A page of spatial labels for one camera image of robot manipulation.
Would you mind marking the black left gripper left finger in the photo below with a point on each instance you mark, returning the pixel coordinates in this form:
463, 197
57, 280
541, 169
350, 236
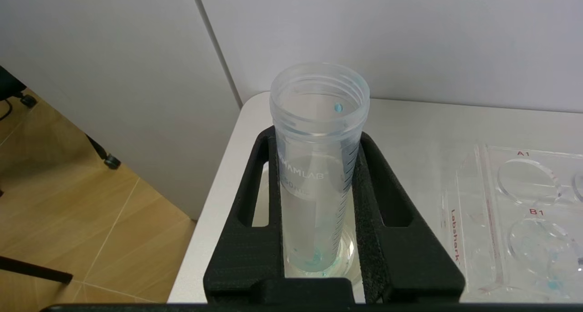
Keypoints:
250, 257

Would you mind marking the blue-stained clear test tube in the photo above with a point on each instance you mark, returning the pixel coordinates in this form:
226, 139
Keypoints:
314, 202

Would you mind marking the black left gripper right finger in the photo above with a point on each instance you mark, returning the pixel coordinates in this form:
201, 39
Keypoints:
401, 262

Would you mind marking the clear acrylic test tube rack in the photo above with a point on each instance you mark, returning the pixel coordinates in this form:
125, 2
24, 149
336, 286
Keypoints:
524, 221

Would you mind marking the black office chair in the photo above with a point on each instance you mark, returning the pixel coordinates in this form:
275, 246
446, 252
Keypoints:
107, 159

